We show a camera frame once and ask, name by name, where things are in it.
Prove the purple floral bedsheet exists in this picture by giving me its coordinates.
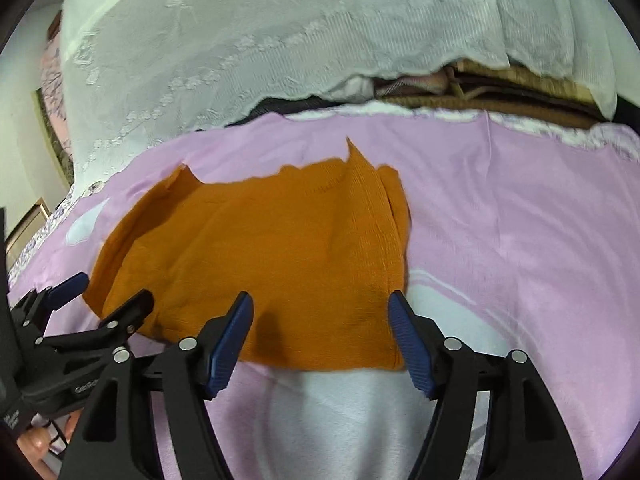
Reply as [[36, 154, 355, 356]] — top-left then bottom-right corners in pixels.
[[7, 100, 640, 281]]

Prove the white folded pillow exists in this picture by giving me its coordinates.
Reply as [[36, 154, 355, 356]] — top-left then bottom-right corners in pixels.
[[325, 75, 373, 103]]

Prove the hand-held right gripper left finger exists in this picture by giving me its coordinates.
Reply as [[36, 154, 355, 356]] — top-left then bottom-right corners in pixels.
[[59, 291, 254, 480]]

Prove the pink floral curtain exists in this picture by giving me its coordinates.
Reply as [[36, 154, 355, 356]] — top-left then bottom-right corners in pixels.
[[40, 10, 76, 171]]

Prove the pink striped folded cloth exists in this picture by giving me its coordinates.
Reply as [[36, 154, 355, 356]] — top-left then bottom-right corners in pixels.
[[372, 70, 451, 101]]

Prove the orange knit cat sweater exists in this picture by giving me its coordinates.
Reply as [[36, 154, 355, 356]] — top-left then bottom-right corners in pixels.
[[82, 136, 412, 372]]

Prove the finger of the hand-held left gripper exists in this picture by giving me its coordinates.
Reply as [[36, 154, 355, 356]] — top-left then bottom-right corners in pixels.
[[35, 289, 154, 363], [9, 272, 90, 348]]

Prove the stack of brown folded blankets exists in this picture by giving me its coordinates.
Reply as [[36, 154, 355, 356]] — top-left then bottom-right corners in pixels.
[[390, 57, 608, 128]]

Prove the white lace cover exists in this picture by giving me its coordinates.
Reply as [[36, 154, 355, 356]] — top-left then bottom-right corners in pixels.
[[59, 0, 618, 191]]

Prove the person's left hand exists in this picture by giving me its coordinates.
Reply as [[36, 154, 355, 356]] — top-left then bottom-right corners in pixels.
[[15, 407, 86, 478]]

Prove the dark cloth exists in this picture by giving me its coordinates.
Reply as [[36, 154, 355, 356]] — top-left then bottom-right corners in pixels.
[[225, 94, 346, 128]]

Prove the pink blanket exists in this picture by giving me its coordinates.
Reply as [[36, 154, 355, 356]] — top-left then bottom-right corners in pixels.
[[7, 110, 640, 480]]

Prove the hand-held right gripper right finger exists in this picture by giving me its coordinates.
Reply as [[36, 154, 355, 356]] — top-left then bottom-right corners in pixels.
[[389, 290, 583, 480]]

